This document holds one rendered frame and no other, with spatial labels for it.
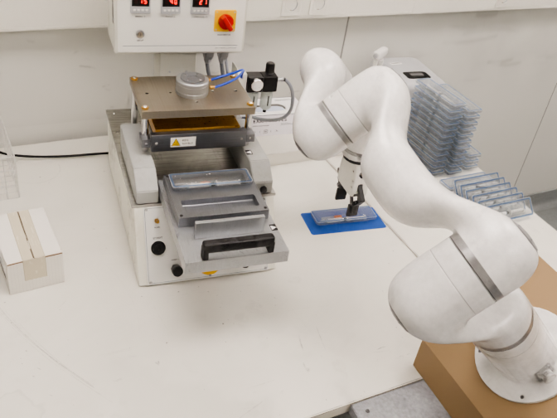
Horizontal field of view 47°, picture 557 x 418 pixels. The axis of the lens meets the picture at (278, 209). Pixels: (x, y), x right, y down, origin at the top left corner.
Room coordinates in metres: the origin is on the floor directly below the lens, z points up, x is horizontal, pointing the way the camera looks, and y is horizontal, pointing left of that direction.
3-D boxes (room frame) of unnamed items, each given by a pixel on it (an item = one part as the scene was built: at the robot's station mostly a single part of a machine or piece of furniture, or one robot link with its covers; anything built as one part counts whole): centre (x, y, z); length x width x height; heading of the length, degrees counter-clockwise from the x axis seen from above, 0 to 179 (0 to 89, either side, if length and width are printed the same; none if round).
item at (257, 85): (1.63, 0.10, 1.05); 0.15 x 0.05 x 0.15; 115
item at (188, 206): (1.18, 0.14, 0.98); 0.20 x 0.17 x 0.03; 115
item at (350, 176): (1.50, -0.18, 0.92); 0.10 x 0.08 x 0.11; 24
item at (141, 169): (1.30, 0.35, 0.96); 0.25 x 0.05 x 0.07; 25
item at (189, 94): (1.45, 0.25, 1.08); 0.31 x 0.24 x 0.13; 115
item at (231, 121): (1.42, 0.24, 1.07); 0.22 x 0.17 x 0.10; 115
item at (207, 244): (1.01, 0.07, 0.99); 0.15 x 0.02 x 0.04; 115
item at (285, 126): (1.89, 0.08, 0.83); 0.23 x 0.12 x 0.07; 117
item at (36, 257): (1.12, 0.56, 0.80); 0.19 x 0.13 x 0.09; 32
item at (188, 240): (1.14, 0.12, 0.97); 0.30 x 0.22 x 0.08; 25
